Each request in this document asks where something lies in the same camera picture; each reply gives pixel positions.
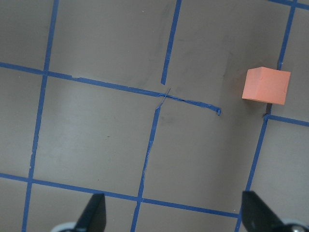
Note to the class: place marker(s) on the orange foam cube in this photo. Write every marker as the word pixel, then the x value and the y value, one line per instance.
pixel 266 85

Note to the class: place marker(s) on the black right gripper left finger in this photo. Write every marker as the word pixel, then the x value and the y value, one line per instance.
pixel 93 217

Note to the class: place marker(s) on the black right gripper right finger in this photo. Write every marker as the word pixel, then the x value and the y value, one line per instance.
pixel 257 216

